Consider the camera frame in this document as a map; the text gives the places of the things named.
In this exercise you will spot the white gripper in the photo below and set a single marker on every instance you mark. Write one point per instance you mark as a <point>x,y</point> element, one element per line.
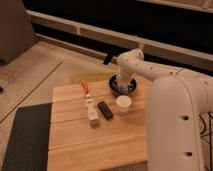
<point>124,78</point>

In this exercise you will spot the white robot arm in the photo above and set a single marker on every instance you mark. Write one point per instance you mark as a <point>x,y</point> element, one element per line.
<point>173,104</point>

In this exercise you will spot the dark ceramic bowl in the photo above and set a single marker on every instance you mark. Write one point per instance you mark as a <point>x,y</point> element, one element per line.
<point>117,88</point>

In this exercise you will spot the white paper cup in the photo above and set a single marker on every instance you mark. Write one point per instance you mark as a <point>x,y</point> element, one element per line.
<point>123,103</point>

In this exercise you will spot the black floor object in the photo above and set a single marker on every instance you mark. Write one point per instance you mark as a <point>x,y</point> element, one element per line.
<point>109,57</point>

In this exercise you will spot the black rectangular device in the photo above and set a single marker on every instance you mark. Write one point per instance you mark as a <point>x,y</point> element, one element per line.
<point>105,110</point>

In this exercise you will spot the grey cabinet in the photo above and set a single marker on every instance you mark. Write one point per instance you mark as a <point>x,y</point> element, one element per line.
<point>16,31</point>

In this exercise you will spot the dark grey mat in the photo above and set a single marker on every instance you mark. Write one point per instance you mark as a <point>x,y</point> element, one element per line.
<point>27,149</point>

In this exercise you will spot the orange handled tool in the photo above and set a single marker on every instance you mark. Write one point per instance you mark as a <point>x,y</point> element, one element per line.
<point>85,87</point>

